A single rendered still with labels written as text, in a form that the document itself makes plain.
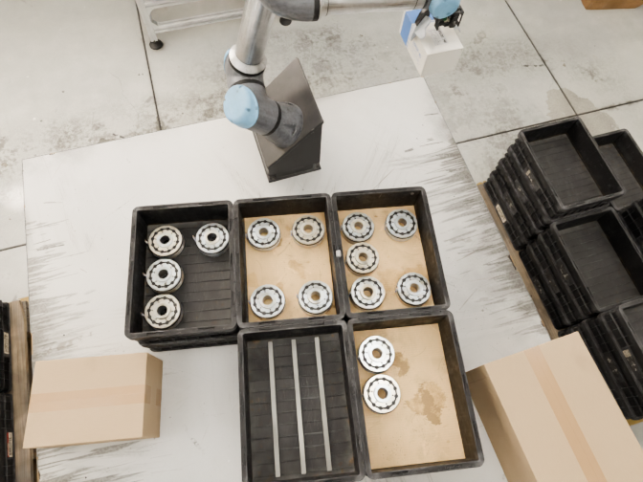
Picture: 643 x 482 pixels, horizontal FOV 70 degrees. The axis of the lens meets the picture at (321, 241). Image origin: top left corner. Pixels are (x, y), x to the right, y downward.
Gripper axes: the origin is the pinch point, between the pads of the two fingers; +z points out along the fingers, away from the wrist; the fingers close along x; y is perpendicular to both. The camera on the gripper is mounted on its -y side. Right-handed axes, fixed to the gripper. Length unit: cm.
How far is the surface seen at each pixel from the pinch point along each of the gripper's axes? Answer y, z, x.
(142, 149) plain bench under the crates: -11, 41, -102
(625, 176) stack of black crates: 32, 84, 115
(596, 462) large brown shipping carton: 129, 20, 0
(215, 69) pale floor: -111, 112, -66
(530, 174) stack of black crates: 30, 59, 51
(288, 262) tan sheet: 52, 28, -61
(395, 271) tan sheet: 64, 28, -30
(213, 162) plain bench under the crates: 1, 41, -77
